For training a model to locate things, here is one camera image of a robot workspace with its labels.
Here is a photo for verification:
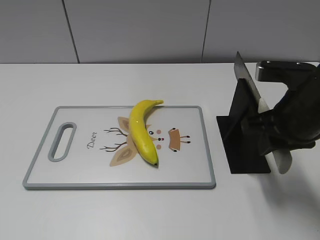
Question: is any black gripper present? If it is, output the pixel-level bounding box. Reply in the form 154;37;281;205
240;66;320;156

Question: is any white-handled kitchen knife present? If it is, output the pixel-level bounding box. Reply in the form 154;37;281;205
233;51;293;175

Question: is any yellow plastic banana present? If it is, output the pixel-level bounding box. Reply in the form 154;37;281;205
128;100;164;167

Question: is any black knife stand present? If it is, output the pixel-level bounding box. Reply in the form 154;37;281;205
216;78;271;174

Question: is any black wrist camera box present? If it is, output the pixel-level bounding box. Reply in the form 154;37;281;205
255;60;316;90

